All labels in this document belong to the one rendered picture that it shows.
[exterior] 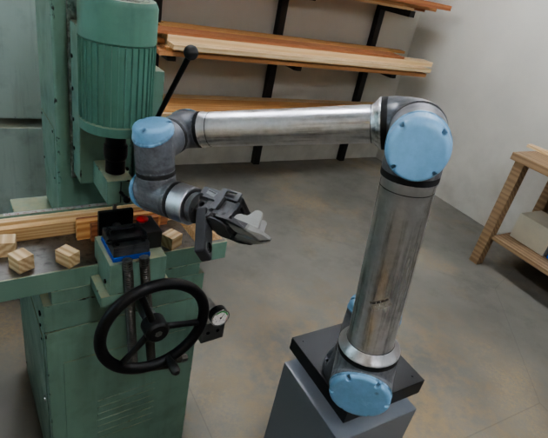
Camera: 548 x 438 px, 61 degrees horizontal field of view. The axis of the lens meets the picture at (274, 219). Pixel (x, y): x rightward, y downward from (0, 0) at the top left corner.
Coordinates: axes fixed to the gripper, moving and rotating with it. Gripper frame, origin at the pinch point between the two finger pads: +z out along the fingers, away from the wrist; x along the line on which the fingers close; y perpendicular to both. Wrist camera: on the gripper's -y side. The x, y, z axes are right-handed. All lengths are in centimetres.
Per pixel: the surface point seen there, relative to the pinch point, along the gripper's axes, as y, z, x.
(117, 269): -16.5, -33.3, 7.1
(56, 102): 13, -71, -11
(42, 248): -20, -58, 7
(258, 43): 192, -145, 102
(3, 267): -29, -56, 1
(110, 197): -0.4, -49.3, 5.7
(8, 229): -21, -64, 0
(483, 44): 324, -22, 178
